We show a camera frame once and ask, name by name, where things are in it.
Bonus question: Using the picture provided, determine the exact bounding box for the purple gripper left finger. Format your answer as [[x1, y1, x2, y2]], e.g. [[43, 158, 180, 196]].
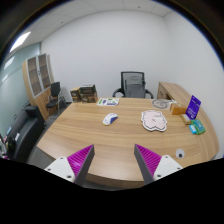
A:
[[45, 145, 95, 186]]

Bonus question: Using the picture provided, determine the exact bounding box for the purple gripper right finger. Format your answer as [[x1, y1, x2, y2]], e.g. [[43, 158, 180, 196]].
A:
[[134, 144, 182, 185]]

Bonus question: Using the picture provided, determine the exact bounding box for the white and blue computer mouse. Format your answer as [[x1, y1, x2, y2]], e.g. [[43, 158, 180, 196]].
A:
[[102, 113, 118, 126]]

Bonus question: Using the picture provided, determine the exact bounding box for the wooden desk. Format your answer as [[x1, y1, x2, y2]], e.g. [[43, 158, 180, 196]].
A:
[[35, 96, 221, 190]]

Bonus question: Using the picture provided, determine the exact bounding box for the blue small packet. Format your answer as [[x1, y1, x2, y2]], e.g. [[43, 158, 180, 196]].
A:
[[189, 125, 197, 134]]

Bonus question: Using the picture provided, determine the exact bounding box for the yellow small box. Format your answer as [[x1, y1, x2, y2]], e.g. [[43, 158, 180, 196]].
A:
[[180, 114, 191, 125]]

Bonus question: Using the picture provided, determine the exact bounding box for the green packet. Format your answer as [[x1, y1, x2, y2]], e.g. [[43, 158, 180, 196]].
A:
[[191, 119, 205, 134]]

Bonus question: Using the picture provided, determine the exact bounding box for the small cardboard box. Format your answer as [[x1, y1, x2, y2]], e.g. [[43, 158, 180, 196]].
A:
[[170, 103, 187, 115]]

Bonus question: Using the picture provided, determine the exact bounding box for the black leather sofa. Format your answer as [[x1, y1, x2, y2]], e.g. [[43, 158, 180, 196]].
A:
[[7, 106, 45, 163]]

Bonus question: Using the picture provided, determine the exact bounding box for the round grey coaster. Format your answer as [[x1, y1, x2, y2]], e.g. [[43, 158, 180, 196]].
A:
[[152, 99, 168, 109]]

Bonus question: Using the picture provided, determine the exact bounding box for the black visitor chair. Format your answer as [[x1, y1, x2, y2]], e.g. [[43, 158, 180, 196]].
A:
[[46, 82, 66, 110]]

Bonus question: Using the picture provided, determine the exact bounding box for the purple standing card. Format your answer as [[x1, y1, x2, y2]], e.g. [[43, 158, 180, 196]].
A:
[[185, 95, 201, 120]]

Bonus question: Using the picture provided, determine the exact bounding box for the white printed leaflet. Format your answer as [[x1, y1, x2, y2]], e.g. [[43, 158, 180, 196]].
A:
[[97, 98, 119, 106]]

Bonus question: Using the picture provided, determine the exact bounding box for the brown cardboard box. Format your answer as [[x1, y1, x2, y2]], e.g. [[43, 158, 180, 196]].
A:
[[70, 87, 81, 102]]

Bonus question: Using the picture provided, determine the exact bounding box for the dark cardboard box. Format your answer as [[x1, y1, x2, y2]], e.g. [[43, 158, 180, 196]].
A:
[[80, 84, 98, 103]]

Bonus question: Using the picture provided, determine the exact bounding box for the grey mesh office chair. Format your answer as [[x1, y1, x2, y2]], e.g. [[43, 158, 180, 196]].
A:
[[112, 71, 154, 99]]

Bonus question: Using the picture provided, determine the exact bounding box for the wooden bookcase cabinet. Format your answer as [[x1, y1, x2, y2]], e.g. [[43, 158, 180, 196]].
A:
[[22, 54, 53, 119]]

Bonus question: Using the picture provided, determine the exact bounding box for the white desk cable grommet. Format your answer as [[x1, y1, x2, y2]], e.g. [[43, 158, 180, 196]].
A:
[[176, 149, 185, 159]]

